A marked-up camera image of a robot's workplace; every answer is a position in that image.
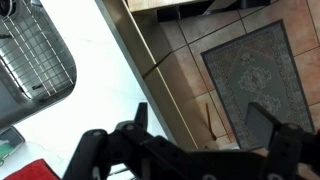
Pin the grey patterned floor rug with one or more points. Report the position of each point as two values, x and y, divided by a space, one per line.
256 76

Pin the wooden kitchen cabinet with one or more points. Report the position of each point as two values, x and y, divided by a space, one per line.
160 76

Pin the red mat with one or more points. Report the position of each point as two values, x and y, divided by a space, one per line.
33 171

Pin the wooden block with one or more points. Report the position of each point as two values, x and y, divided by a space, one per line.
156 4

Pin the green sponge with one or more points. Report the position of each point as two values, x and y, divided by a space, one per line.
9 144

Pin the brown stick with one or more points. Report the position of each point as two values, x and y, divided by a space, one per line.
210 123

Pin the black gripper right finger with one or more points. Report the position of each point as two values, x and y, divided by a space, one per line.
286 143

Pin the black table foot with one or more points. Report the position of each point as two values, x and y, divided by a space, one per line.
233 5
168 14

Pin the stainless steel sink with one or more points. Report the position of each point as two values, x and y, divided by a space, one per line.
13 100

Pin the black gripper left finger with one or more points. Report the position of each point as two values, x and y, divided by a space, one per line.
110 150

